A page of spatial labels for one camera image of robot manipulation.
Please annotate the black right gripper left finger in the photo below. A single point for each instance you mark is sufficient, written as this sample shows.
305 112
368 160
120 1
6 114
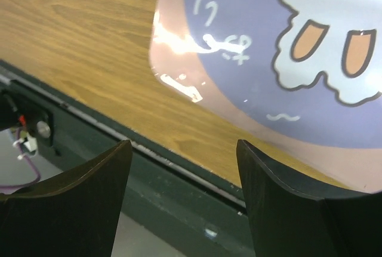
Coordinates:
74 213

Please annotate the pink tin lid with bunny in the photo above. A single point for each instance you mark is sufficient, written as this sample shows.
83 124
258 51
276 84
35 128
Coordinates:
302 75

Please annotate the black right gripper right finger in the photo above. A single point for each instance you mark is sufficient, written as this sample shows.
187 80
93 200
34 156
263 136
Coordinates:
292 214

